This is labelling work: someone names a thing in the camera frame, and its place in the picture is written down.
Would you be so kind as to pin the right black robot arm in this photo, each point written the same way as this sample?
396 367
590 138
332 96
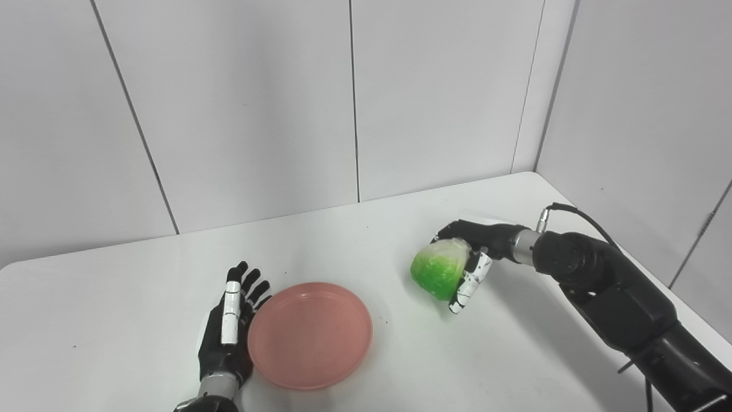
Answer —
629 303

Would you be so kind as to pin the pink round plate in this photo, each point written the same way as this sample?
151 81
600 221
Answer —
310 336

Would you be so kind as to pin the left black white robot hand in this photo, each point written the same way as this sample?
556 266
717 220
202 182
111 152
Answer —
226 337

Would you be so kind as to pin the green white cabbage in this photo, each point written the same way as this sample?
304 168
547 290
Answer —
441 268

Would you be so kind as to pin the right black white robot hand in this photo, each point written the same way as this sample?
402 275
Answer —
483 246

